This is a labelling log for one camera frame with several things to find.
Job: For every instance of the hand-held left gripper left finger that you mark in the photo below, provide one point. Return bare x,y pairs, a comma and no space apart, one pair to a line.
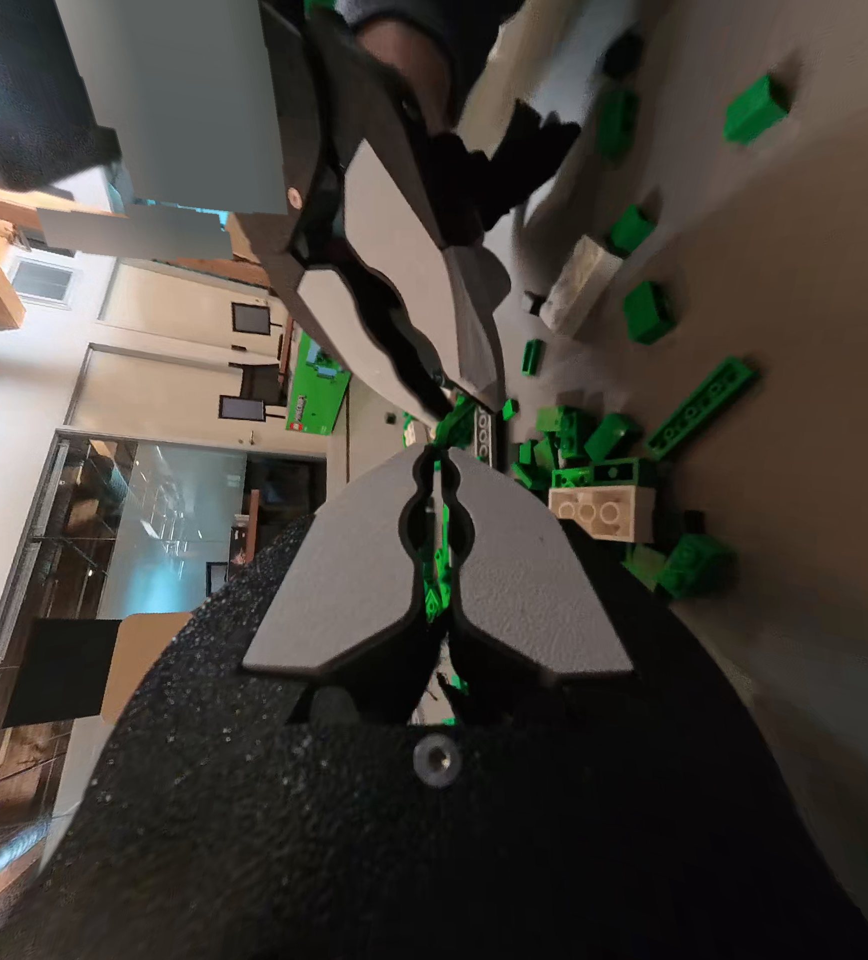
329,577

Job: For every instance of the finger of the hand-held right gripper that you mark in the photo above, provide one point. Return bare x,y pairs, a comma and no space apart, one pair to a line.
396,217
344,330

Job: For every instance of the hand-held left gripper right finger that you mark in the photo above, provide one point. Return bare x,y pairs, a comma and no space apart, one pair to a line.
531,592

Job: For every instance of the green brick assembly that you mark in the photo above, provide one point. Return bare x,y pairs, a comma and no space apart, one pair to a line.
434,598

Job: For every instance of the person's right forearm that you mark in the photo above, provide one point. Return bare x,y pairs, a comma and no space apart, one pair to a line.
381,9

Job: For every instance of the grey desk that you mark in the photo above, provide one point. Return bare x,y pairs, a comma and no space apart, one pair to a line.
816,300

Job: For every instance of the person's right hand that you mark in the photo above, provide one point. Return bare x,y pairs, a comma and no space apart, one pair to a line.
407,67

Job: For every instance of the green toy box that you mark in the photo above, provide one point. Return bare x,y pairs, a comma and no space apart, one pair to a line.
317,390

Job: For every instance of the black framed monitor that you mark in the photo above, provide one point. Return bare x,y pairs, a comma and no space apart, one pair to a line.
250,319
241,409

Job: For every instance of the large white brick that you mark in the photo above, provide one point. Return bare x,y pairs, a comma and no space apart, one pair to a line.
602,514

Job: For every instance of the pile of loose green bricks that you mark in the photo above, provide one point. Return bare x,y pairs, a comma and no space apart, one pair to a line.
606,442

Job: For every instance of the light grey studded brick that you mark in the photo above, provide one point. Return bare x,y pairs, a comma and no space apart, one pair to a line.
580,285

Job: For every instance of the long green plate with holes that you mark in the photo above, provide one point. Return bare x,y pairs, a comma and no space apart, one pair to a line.
703,405

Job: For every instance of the white framed window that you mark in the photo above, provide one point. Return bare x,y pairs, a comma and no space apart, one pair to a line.
42,279

